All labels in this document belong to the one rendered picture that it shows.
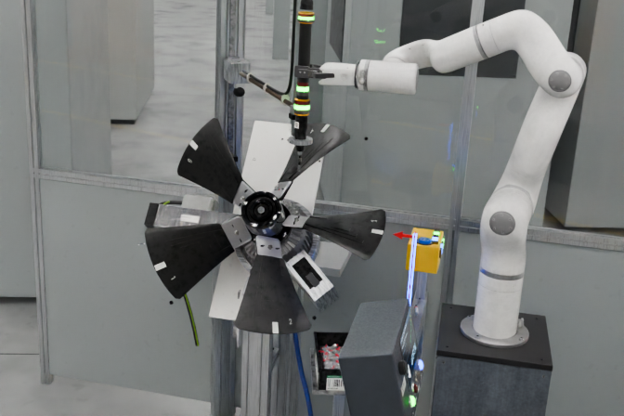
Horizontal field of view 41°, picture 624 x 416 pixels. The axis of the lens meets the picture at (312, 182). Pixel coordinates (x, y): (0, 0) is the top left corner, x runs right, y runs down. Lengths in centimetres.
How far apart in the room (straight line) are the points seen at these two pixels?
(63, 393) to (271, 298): 173
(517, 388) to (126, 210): 179
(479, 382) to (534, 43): 90
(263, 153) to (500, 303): 96
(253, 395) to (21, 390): 142
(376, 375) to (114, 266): 209
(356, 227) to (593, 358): 127
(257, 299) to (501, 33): 97
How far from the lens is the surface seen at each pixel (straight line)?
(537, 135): 221
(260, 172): 279
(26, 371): 412
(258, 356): 278
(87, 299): 371
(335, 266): 298
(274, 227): 243
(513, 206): 221
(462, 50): 221
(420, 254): 267
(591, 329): 330
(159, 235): 249
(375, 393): 168
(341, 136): 251
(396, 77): 226
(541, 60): 214
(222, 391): 348
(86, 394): 391
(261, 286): 238
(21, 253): 461
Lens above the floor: 204
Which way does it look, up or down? 18 degrees down
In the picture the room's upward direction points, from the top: 3 degrees clockwise
